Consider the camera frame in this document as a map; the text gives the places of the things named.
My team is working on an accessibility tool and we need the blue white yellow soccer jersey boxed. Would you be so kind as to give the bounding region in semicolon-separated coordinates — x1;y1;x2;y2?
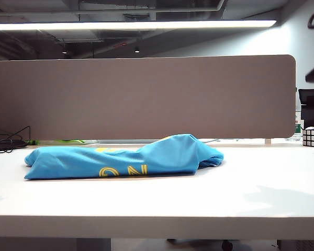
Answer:
24;133;225;180

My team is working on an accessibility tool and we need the brown desk divider panel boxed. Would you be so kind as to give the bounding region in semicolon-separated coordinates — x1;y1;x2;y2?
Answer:
0;54;297;141

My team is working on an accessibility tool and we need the black chair wheel base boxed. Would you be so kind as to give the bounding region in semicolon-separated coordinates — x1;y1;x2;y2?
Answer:
166;237;234;251

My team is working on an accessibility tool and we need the long ceiling light strip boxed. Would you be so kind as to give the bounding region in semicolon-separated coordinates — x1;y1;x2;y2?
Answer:
0;19;277;31

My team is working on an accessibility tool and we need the bright green strap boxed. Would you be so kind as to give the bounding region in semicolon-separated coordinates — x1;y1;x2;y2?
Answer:
28;139;86;145

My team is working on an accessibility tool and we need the thin black cable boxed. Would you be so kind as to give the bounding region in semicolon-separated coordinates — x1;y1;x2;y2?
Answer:
0;125;31;155

